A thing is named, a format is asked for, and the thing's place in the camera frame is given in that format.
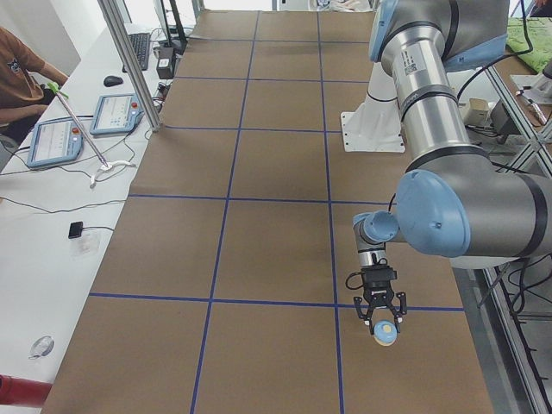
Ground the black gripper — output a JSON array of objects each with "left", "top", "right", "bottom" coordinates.
[{"left": 353, "top": 282, "right": 407, "bottom": 336}]

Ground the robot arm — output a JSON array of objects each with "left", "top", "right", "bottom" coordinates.
[{"left": 353, "top": 1, "right": 551, "bottom": 345}]

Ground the green cloth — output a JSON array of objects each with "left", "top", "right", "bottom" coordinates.
[{"left": 505, "top": 16, "right": 552, "bottom": 71}]

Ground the small black box device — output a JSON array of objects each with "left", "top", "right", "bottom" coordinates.
[{"left": 68, "top": 221, "right": 84, "bottom": 239}]

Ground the black power adapter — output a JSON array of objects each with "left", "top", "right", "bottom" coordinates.
[{"left": 156, "top": 47, "right": 175, "bottom": 79}]

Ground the teach pendant far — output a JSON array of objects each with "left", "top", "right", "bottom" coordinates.
[{"left": 90, "top": 94, "right": 144, "bottom": 135}]

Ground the teach pendant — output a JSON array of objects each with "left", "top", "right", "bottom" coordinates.
[
  {"left": 90, "top": 94, "right": 144, "bottom": 135},
  {"left": 26, "top": 117, "right": 83, "bottom": 170}
]

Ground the clear tape roll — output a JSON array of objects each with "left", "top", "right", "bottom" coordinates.
[{"left": 28, "top": 336, "right": 55, "bottom": 360}]

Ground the black computer mouse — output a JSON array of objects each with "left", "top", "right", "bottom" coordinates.
[{"left": 103, "top": 75, "right": 123, "bottom": 87}]

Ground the black keyboard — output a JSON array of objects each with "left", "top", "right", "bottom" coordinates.
[{"left": 128, "top": 33, "right": 151, "bottom": 71}]

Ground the teach pendant near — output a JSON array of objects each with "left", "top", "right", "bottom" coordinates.
[{"left": 26, "top": 117, "right": 83, "bottom": 170}]

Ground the metal rod with green tip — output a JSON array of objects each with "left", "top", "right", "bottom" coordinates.
[{"left": 47, "top": 82, "right": 113, "bottom": 172}]

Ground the person in brown shirt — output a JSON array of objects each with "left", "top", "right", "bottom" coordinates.
[{"left": 1, "top": 28, "right": 68, "bottom": 144}]

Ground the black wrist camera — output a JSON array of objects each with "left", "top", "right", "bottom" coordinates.
[{"left": 361, "top": 265, "right": 397, "bottom": 284}]

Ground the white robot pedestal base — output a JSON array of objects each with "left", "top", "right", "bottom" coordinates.
[{"left": 340, "top": 63, "right": 405, "bottom": 154}]

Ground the aluminium frame post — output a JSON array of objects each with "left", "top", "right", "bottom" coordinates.
[{"left": 97, "top": 0, "right": 160, "bottom": 132}]

